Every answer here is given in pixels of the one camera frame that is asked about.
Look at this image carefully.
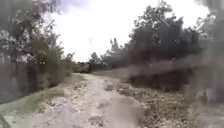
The dry leaf-strewn verge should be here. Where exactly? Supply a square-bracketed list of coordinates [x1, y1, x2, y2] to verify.
[114, 78, 224, 128]

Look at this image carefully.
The row of trees and bushes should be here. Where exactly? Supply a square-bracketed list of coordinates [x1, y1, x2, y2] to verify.
[0, 0, 76, 89]
[88, 0, 224, 101]

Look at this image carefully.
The pale stony dirt track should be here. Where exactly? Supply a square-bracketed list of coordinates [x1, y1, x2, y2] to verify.
[6, 72, 158, 128]

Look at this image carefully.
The grassy verge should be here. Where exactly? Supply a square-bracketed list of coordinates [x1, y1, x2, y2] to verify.
[0, 73, 84, 118]

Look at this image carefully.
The grey wall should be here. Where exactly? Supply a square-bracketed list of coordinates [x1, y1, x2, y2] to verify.
[0, 61, 41, 104]

